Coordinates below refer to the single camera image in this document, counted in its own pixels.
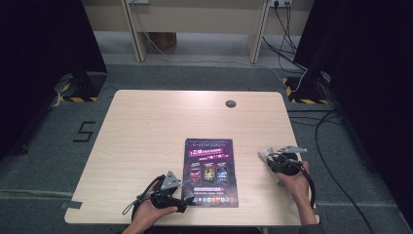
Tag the round grey table grommet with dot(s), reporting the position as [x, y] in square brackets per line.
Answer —
[231, 104]

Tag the person's right hand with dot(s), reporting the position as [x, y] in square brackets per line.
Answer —
[298, 185]

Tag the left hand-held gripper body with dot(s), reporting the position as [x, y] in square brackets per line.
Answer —
[164, 198]

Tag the black curtain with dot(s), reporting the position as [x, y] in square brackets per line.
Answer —
[39, 65]
[373, 81]

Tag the glossy magazine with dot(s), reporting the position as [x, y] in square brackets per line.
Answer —
[209, 172]

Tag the stand base with hazard tape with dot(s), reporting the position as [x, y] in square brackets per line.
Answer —
[307, 91]
[84, 87]

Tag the grey tape strip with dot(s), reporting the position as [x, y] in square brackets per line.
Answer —
[322, 214]
[72, 204]

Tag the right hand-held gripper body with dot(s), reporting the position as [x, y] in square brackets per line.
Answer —
[287, 164]

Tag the white wall socket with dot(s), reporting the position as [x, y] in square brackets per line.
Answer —
[281, 2]

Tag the brown cardboard box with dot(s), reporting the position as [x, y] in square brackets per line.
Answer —
[164, 40]

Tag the person's left hand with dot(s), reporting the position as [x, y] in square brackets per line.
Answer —
[146, 216]

